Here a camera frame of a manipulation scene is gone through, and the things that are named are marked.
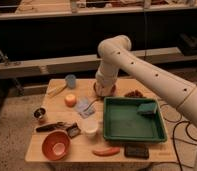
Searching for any silver fork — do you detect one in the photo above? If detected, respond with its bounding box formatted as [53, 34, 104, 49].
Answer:
[83, 98, 101, 112]

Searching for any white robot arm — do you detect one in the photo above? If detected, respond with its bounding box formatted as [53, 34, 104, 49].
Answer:
[94, 35, 197, 171]

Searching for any blue cup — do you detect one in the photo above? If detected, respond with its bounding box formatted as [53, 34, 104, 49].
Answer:
[65, 74, 76, 89]

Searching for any white paper cup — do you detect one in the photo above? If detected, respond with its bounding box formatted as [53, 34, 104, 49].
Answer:
[81, 118, 99, 137]

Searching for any small metal cup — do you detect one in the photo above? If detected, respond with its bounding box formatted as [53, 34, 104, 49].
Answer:
[34, 107, 46, 123]

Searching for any orange round fruit toy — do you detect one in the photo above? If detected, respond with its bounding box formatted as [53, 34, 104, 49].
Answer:
[64, 94, 77, 107]

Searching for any brown food pile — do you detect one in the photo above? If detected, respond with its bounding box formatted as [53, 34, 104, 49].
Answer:
[124, 90, 144, 98]

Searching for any green plastic tray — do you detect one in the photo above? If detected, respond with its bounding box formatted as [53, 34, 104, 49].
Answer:
[103, 97, 167, 143]

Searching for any small dark box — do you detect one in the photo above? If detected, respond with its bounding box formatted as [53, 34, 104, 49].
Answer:
[66, 123, 81, 138]

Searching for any orange bowl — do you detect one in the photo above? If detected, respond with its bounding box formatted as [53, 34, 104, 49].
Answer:
[42, 131, 70, 161]

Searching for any black rectangular block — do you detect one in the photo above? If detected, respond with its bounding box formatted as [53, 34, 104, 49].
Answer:
[124, 145, 149, 159]

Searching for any black handled tool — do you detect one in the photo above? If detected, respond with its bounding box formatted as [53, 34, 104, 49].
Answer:
[36, 122, 65, 132]

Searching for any black floor cable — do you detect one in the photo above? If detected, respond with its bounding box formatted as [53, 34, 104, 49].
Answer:
[159, 103, 197, 171]

